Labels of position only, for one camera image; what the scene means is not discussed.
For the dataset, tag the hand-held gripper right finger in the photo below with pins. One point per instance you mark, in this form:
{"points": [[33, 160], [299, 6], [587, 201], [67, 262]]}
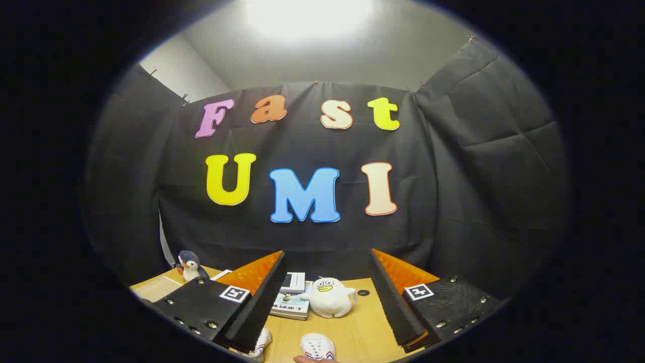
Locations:
{"points": [[395, 307]]}

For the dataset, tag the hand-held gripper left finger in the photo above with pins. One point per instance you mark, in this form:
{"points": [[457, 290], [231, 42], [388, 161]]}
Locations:
{"points": [[262, 307]]}

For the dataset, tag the white canvas shoe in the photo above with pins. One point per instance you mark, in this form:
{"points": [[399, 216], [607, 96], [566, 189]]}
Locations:
{"points": [[317, 347], [262, 343]]}

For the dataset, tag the beige fabric storage box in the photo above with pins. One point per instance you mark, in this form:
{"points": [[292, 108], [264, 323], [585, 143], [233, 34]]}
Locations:
{"points": [[158, 288]]}

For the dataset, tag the teal cover thick book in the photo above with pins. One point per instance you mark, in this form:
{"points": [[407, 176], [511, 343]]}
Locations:
{"points": [[289, 305]]}

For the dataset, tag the blue photo cover book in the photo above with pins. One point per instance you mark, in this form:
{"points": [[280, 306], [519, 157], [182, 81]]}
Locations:
{"points": [[297, 282]]}

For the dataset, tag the white portrait cover book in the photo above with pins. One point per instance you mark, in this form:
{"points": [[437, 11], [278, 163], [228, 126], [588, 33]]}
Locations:
{"points": [[221, 275]]}

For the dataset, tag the white duck plush toy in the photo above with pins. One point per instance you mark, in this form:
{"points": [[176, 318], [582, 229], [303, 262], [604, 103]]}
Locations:
{"points": [[327, 302]]}

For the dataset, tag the grey penguin plush toy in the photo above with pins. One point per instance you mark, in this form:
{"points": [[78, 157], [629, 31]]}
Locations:
{"points": [[191, 269]]}

